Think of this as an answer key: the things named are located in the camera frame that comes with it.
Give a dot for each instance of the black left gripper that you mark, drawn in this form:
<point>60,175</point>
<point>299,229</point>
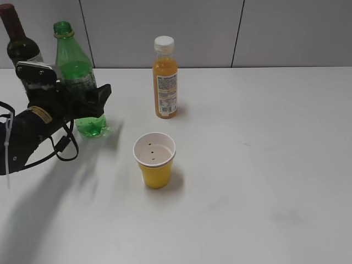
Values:
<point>56,105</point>

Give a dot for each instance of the green sprite bottle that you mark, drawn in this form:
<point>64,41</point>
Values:
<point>77,72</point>

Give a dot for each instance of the yellow paper cup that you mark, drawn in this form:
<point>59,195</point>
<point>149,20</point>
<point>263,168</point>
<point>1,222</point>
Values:
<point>155,153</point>

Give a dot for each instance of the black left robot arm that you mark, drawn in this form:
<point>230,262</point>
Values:
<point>21,135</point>

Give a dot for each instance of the orange juice bottle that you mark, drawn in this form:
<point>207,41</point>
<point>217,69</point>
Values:
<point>165,77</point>

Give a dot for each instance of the dark red wine bottle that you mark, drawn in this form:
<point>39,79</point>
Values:
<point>20,47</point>

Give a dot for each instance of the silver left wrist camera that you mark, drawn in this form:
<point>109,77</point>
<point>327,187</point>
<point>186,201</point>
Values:
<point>38,72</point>

